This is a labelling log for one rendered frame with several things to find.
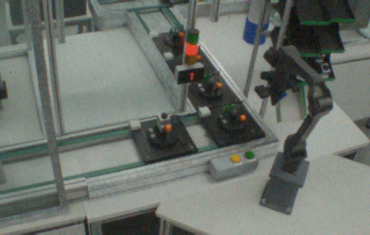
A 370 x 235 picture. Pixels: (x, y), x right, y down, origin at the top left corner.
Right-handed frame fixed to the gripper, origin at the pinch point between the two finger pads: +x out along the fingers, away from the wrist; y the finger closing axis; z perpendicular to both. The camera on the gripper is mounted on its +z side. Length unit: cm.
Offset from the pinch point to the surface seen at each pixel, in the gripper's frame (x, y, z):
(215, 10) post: 29, -37, 127
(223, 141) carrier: 28.4, 14.3, 9.0
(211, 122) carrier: 28.4, 14.1, 21.9
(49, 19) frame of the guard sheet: -28, 81, 34
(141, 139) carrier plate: 28, 48, 21
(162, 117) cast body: 16.0, 39.9, 18.9
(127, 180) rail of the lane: 31, 61, 2
